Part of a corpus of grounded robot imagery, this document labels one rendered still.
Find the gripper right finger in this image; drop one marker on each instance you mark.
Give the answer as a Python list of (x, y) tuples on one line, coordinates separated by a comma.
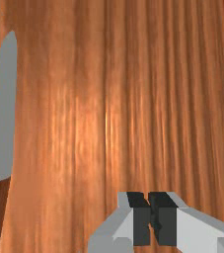
[(195, 230)]

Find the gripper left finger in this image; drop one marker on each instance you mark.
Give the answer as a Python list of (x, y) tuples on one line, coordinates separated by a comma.
[(125, 230)]

